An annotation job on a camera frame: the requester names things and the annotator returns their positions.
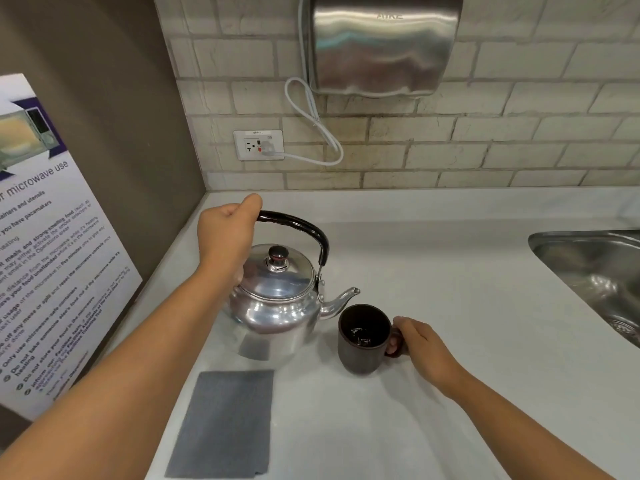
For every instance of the person's right hand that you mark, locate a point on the person's right hand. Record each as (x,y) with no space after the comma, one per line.
(427,347)

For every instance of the person's left hand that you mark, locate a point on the person's left hand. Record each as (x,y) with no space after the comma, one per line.
(225,237)

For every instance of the person's left fingers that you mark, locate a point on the person's left fingers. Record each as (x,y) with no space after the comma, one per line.
(249,203)

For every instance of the person's right thumb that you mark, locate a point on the person's right thumb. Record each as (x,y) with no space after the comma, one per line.
(402,344)

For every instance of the dark brown mug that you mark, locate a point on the dark brown mug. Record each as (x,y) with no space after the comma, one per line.
(364,339)

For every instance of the silver metal kettle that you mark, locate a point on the silver metal kettle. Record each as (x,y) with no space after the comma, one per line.
(285,299)

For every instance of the person's left forearm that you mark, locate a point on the person's left forearm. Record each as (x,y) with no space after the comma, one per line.
(100,379)

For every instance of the person's right forearm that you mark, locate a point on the person's right forearm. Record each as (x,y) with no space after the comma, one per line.
(520,427)

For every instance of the white power plug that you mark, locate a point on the white power plug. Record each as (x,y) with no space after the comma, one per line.
(270,148)

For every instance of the grey cloth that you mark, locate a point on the grey cloth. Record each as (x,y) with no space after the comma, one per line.
(225,424)

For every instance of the stainless steel sink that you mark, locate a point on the stainless steel sink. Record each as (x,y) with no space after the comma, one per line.
(595,277)

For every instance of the white instruction poster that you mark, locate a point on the white instruction poster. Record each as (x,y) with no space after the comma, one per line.
(47,254)

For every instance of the stainless steel hand dryer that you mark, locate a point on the stainless steel hand dryer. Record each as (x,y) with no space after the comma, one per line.
(382,42)

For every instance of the white wall socket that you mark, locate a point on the white wall socket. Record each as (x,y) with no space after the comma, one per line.
(257,144)

